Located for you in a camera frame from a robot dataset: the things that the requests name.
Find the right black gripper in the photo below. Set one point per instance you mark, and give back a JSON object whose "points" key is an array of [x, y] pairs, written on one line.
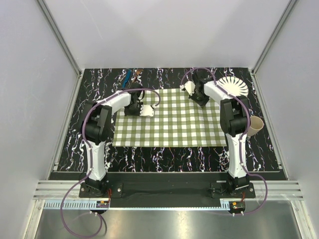
{"points": [[202, 103]]}

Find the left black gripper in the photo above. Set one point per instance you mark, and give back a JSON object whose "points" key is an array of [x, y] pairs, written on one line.
{"points": [[127, 113]]}

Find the white blue striped plate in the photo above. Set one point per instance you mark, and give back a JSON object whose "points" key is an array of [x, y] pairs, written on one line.
{"points": [[234, 86]]}

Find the green checkered cloth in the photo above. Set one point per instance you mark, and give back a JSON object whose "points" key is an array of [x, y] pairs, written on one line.
{"points": [[178, 122]]}

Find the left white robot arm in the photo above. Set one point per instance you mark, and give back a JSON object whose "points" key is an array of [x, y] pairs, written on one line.
{"points": [[95, 125]]}

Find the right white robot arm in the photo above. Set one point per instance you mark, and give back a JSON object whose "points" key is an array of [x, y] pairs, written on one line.
{"points": [[231, 94]]}

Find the blue plastic knife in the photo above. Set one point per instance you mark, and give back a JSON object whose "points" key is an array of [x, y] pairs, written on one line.
{"points": [[127, 77]]}

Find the brown wooden fork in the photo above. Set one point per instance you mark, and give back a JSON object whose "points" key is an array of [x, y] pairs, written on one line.
{"points": [[137, 73]]}

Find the beige paper cup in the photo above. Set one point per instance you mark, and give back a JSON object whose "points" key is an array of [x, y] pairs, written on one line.
{"points": [[256, 125]]}

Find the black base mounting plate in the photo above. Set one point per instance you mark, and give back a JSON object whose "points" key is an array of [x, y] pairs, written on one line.
{"points": [[213, 184]]}

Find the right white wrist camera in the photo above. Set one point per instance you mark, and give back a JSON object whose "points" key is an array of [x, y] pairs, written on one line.
{"points": [[189, 87]]}

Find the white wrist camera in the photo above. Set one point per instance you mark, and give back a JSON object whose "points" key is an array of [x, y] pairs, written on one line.
{"points": [[189, 87], [146, 111]]}

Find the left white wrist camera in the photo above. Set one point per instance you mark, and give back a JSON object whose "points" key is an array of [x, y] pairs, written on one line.
{"points": [[146, 111]]}

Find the left aluminium frame post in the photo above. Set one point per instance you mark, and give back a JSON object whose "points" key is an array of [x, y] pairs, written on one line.
{"points": [[58, 35]]}

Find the aluminium frame post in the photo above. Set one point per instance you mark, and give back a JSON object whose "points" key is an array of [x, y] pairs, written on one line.
{"points": [[58, 35], [279, 26]]}

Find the right aluminium frame post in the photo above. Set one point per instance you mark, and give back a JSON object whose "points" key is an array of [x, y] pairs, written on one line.
{"points": [[279, 26]]}

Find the aluminium front rail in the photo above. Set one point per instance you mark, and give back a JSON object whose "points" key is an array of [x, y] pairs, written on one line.
{"points": [[59, 194]]}

